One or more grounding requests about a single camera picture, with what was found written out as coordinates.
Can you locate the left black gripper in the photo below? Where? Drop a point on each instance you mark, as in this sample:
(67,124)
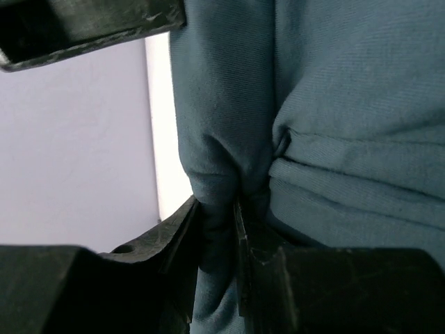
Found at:
(37,33)

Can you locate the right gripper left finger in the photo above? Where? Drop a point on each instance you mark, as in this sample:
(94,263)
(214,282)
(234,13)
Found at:
(160,274)

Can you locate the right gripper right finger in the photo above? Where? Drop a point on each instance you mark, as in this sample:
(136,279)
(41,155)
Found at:
(264,289)

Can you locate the dark teal t-shirt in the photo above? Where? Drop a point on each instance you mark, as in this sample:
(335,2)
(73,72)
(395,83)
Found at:
(328,115)

